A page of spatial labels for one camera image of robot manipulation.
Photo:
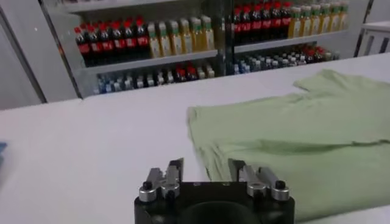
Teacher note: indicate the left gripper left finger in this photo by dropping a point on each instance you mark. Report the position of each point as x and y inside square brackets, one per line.
[170, 182]

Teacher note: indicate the white side table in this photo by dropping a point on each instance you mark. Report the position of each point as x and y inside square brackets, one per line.
[376, 29]

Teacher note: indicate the crumpled light blue shirt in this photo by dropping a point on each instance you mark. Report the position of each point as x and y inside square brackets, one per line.
[2, 149]

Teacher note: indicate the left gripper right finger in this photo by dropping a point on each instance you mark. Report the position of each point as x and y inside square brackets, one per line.
[259, 182]

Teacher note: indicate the small red cap cola bottle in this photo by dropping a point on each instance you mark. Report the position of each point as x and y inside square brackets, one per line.
[181, 74]
[310, 54]
[320, 52]
[192, 73]

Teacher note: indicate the glass door drink cabinet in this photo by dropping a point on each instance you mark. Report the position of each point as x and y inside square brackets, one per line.
[355, 24]
[221, 30]

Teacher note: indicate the light green t-shirt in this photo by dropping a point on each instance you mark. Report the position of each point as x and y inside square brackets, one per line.
[304, 121]

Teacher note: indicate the yellow juice bottle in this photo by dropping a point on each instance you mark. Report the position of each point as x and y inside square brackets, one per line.
[197, 39]
[343, 18]
[165, 44]
[325, 22]
[175, 42]
[294, 27]
[207, 37]
[154, 45]
[186, 41]
[315, 23]
[305, 25]
[334, 20]

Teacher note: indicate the white cabinet shelf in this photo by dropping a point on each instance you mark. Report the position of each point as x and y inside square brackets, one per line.
[146, 62]
[106, 4]
[289, 41]

